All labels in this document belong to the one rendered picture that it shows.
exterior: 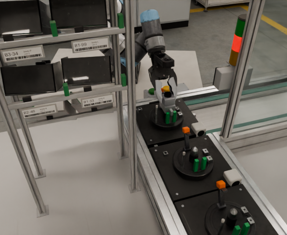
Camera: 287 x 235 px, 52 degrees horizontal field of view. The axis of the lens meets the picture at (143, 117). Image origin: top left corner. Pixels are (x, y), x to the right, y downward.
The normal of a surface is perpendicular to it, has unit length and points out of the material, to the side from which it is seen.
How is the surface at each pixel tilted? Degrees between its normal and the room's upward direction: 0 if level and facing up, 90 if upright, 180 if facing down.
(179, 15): 90
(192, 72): 0
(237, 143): 90
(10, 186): 0
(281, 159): 0
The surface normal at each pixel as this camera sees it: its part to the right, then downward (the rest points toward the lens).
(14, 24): 0.12, 0.24
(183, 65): 0.00, -0.77
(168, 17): 0.30, 0.60
